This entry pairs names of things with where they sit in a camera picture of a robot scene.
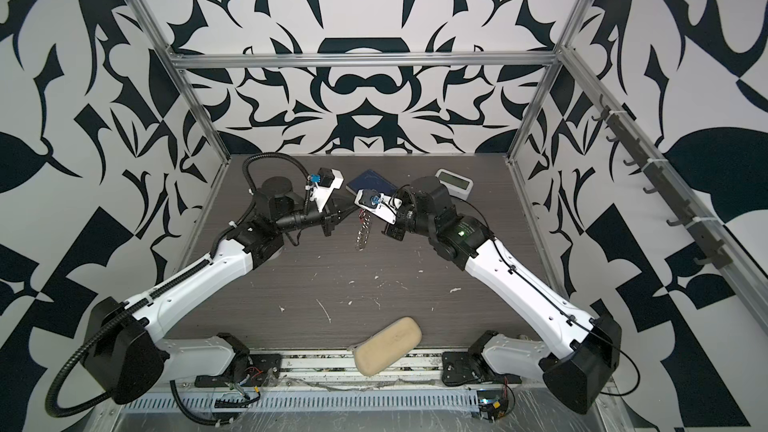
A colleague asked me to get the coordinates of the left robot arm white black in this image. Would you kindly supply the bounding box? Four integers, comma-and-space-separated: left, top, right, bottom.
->
80, 168, 357, 404

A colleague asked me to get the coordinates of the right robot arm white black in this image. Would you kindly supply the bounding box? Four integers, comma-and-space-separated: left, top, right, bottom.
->
355, 176, 622, 414

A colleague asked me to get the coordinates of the blue notebook yellow label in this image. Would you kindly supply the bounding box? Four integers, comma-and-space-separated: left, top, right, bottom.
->
346, 169, 397, 196

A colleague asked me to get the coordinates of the white digital clock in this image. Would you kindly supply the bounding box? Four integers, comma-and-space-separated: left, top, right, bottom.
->
435, 168, 474, 201

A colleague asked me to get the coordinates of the small circuit board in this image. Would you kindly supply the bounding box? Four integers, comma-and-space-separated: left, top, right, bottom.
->
477, 387, 516, 423

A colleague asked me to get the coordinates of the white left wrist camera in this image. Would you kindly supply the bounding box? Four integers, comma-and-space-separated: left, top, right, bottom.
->
306, 167, 344, 212

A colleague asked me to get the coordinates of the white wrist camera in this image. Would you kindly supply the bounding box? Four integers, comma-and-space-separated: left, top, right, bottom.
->
306, 167, 344, 212
354, 189, 402, 224

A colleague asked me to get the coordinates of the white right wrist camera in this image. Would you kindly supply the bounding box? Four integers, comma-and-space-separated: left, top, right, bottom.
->
354, 189, 402, 224

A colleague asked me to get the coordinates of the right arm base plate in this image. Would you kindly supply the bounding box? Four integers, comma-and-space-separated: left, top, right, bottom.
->
441, 351, 489, 387

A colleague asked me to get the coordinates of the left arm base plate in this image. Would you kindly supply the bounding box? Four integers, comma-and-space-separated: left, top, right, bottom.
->
194, 353, 283, 388

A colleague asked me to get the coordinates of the white cable duct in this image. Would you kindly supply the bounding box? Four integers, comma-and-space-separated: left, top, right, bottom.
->
122, 388, 481, 414

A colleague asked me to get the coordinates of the wall hook rail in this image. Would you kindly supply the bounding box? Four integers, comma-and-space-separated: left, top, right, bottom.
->
593, 95, 734, 270

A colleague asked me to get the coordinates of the black corrugated cable hose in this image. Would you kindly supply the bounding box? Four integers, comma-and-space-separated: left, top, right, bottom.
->
44, 151, 316, 427

